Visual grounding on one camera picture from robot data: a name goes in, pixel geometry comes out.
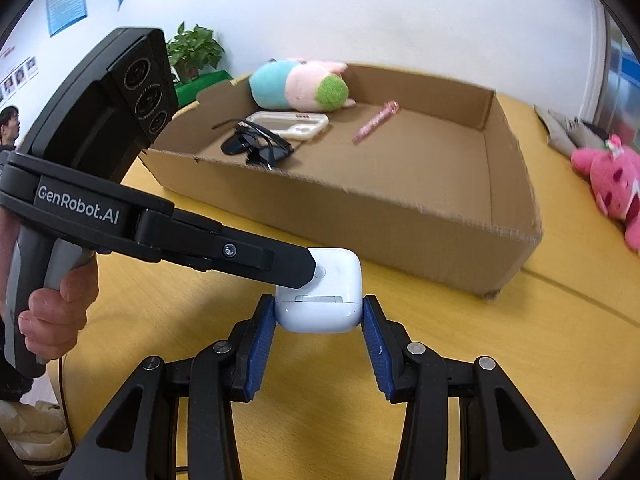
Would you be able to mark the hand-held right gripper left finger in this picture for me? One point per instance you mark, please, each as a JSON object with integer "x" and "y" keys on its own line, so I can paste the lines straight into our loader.
{"x": 260, "y": 345}

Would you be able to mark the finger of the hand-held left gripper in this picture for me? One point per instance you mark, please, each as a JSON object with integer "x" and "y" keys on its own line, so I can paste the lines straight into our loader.
{"x": 280, "y": 265}

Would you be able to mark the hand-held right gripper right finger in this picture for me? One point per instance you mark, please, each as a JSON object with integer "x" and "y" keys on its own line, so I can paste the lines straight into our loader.
{"x": 377, "y": 345}

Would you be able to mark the white earbuds case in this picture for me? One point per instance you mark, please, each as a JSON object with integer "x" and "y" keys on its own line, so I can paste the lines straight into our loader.
{"x": 325, "y": 310}

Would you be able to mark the brown cardboard box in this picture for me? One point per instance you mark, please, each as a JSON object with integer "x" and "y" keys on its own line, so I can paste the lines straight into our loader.
{"x": 400, "y": 210}

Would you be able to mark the pink pig plush toy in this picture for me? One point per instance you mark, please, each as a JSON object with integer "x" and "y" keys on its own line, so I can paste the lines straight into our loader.
{"x": 300, "y": 85}

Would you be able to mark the person's left hand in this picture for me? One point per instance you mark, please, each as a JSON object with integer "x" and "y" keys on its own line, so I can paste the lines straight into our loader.
{"x": 55, "y": 310}

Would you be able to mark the green tablecloth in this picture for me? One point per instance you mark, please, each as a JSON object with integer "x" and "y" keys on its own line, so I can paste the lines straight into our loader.
{"x": 200, "y": 87}

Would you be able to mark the black sunglasses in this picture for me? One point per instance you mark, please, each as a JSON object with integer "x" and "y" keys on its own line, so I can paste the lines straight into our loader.
{"x": 260, "y": 150}

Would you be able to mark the green potted plant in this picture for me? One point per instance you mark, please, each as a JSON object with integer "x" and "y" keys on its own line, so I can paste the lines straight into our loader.
{"x": 195, "y": 50}

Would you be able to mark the pink patterned pen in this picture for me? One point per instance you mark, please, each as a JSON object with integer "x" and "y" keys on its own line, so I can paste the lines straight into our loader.
{"x": 375, "y": 122}

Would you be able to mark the white plastic bag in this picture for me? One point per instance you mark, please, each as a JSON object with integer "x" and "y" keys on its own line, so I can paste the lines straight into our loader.
{"x": 30, "y": 430}

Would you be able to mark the grey cloth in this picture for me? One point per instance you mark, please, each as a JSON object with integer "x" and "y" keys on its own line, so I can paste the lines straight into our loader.
{"x": 565, "y": 132}

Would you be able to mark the pink strawberry plush toy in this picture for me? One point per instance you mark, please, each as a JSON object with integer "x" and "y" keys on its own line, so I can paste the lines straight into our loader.
{"x": 612, "y": 180}

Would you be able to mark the glass window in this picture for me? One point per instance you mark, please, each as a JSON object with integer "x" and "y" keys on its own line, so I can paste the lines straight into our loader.
{"x": 625, "y": 85}

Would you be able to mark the row of wall photos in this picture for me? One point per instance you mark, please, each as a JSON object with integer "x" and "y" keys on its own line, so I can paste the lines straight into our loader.
{"x": 22, "y": 72}

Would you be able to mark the blue wall poster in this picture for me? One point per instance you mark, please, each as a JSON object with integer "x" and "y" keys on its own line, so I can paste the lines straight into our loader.
{"x": 67, "y": 10}

